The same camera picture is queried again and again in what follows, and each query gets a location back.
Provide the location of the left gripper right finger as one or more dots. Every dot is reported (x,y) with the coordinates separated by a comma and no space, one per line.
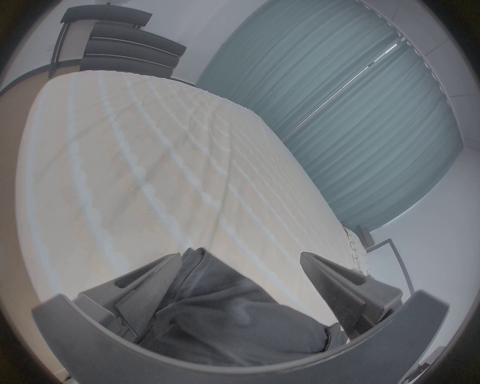
(348,300)

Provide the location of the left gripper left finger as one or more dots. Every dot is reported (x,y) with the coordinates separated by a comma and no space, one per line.
(146,296)

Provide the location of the black T-shirt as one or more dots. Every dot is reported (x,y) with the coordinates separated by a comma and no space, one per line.
(225,326)

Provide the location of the bed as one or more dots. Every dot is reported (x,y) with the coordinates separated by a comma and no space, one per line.
(150,168)

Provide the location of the white printed pillow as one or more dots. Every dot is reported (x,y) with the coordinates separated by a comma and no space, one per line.
(356,251)

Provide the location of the grey bedside table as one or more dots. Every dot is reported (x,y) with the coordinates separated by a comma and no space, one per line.
(362,232)

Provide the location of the blue-green curtain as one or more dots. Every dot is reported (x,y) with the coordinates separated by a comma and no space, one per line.
(375,142)
(292,63)

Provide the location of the black chest of drawers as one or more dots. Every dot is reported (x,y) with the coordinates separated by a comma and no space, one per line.
(131,48)

